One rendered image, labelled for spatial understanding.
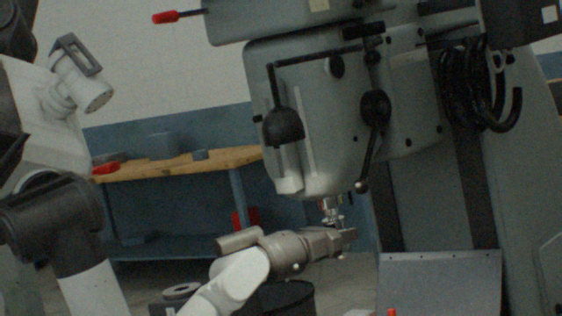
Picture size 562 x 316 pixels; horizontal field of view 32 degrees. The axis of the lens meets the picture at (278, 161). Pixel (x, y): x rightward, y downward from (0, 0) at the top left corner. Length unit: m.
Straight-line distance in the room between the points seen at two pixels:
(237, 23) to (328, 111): 0.23
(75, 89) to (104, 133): 6.90
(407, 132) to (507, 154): 0.31
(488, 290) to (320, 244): 0.48
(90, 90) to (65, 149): 0.11
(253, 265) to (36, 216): 0.41
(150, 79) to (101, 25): 0.67
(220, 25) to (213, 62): 5.79
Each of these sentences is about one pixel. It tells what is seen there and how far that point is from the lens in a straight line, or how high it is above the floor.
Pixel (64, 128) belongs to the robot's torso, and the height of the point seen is 1.55.
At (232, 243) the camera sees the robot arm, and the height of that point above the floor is 1.28.
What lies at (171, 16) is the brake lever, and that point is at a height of 1.70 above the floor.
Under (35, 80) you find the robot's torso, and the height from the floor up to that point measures 1.64.
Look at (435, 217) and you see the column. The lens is 2.28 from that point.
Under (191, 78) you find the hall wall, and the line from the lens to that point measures 7.83.
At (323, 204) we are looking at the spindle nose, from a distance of 1.93.
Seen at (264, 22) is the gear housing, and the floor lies 1.66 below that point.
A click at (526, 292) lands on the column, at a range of 2.27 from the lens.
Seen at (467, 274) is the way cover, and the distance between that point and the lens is 2.25.
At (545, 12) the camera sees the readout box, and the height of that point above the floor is 1.57.
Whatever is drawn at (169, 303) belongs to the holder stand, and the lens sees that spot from 2.23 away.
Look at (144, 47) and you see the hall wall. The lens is 8.13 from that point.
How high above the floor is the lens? 1.63
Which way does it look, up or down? 7 degrees down
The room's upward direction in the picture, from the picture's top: 12 degrees counter-clockwise
